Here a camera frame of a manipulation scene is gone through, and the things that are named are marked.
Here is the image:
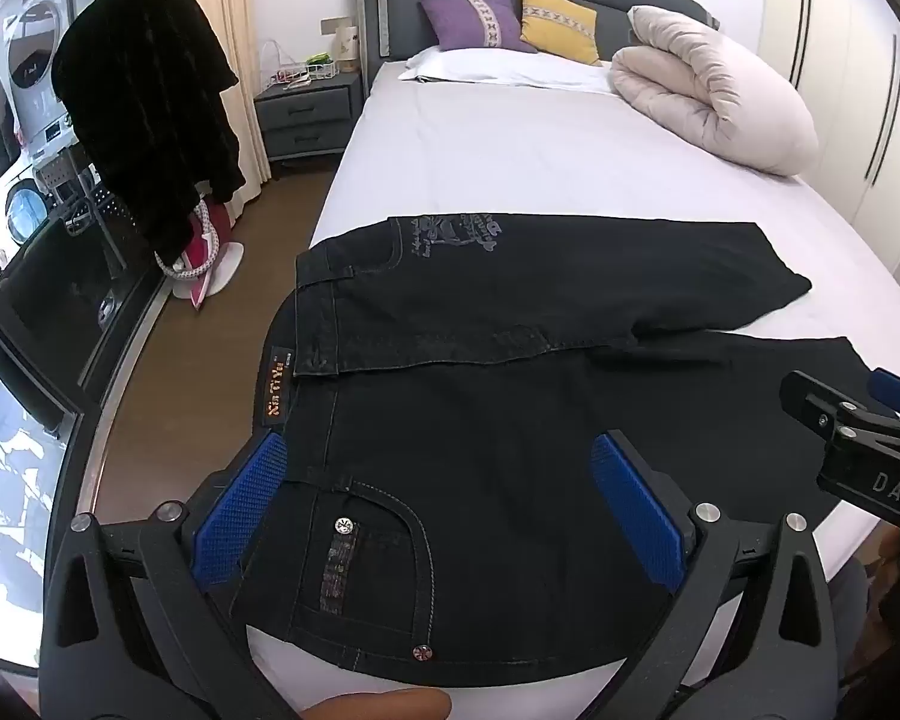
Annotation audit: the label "white pillow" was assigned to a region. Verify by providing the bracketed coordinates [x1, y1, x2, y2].
[399, 45, 616, 95]

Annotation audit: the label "purple cushion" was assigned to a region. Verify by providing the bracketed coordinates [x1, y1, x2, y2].
[418, 0, 539, 55]

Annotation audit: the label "beige curtain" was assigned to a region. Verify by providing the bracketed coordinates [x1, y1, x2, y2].
[161, 0, 269, 203]

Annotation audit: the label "black hanging coat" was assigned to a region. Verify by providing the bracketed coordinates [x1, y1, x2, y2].
[52, 0, 247, 260]

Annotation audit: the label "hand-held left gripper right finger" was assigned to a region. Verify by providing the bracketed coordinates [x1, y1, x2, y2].
[589, 431, 863, 720]

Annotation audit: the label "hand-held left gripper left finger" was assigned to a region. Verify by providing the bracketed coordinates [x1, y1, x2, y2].
[37, 431, 293, 720]

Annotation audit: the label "white washing machine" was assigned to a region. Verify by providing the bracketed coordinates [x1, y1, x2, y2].
[4, 165, 55, 242]

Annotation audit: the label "bed with white sheet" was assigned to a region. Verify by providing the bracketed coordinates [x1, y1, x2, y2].
[247, 52, 900, 720]

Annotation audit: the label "clear plastic bag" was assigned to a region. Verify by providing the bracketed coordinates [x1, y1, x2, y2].
[259, 39, 302, 83]

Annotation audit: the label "black sliding door frame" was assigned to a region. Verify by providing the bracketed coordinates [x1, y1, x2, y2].
[0, 0, 167, 691]

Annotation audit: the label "white wardrobe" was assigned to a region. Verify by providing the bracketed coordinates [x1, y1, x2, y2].
[757, 0, 900, 278]

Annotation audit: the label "grey nightstand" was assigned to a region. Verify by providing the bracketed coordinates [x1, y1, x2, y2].
[253, 73, 365, 164]

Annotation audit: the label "yellow cushion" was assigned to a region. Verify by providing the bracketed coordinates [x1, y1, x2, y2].
[519, 0, 601, 66]

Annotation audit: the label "person's left hand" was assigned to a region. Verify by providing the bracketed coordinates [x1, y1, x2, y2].
[328, 688, 452, 720]

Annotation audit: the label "black denim pants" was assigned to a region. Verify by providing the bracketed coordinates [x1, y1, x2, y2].
[229, 214, 893, 691]

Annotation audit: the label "pink and white bag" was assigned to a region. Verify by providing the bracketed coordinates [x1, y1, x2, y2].
[156, 199, 245, 308]

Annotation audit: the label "folded beige duvet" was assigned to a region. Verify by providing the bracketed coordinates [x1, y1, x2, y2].
[609, 5, 820, 179]

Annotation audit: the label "white dryer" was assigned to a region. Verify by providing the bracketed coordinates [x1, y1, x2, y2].
[0, 0, 70, 145]

